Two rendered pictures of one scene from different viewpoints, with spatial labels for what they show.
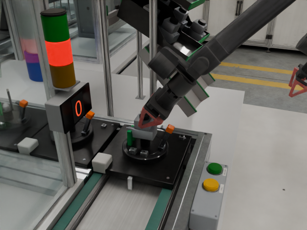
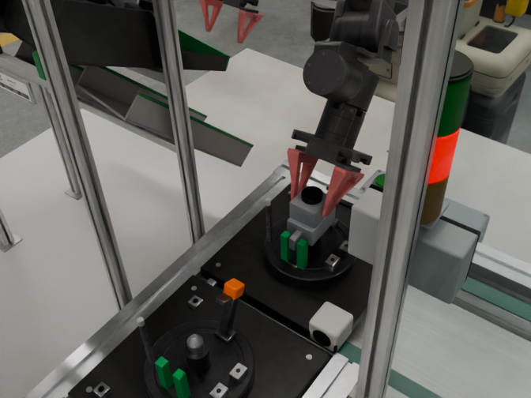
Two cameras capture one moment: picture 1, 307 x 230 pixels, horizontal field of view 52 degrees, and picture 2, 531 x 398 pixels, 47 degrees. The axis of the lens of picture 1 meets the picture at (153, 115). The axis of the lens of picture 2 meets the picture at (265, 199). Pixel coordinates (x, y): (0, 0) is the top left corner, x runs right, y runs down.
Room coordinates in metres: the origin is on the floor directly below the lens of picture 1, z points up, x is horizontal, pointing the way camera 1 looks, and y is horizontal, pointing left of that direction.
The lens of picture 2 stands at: (0.62, 0.64, 1.66)
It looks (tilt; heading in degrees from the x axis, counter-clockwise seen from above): 42 degrees down; 290
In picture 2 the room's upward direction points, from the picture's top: 2 degrees counter-clockwise
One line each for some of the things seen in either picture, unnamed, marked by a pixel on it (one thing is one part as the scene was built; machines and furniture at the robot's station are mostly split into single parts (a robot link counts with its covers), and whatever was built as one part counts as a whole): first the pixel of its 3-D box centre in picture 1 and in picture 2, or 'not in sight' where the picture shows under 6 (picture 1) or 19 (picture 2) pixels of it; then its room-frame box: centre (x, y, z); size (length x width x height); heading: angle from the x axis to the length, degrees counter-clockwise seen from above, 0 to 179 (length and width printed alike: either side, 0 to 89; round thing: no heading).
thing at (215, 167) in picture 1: (214, 169); (386, 184); (0.69, -0.18, 0.96); 0.04 x 0.04 x 0.02
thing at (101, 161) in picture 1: (102, 163); (330, 327); (0.71, 0.15, 0.97); 0.05 x 0.05 x 0.04; 72
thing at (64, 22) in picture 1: (55, 26); not in sight; (0.63, 0.20, 1.38); 0.05 x 0.05 x 0.05
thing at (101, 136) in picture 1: (70, 124); (197, 354); (0.85, 0.27, 1.01); 0.24 x 0.24 x 0.13; 72
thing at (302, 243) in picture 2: (129, 138); (302, 254); (0.78, 0.07, 1.01); 0.01 x 0.01 x 0.05; 72
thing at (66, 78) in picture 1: (62, 73); not in sight; (0.63, 0.20, 1.28); 0.05 x 0.05 x 0.05
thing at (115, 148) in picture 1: (145, 152); (310, 257); (0.78, 0.02, 0.96); 0.24 x 0.24 x 0.02; 72
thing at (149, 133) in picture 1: (141, 124); (307, 214); (0.78, 0.04, 1.06); 0.08 x 0.04 x 0.07; 73
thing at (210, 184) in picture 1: (210, 185); not in sight; (0.63, -0.15, 0.96); 0.04 x 0.04 x 0.02
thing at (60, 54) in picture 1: (59, 50); not in sight; (0.63, 0.20, 1.33); 0.05 x 0.05 x 0.05
